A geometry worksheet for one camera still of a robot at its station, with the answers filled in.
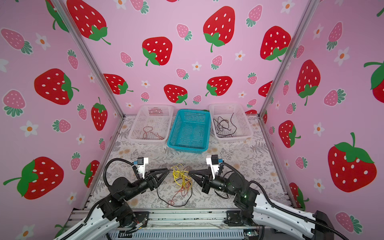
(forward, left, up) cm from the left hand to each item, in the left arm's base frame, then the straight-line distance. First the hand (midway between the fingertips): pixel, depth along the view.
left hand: (167, 172), depth 66 cm
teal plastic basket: (+43, -8, -23) cm, 49 cm away
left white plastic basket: (+49, +23, -22) cm, 59 cm away
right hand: (-3, -10, +5) cm, 12 cm away
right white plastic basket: (+50, -38, -21) cm, 67 cm away
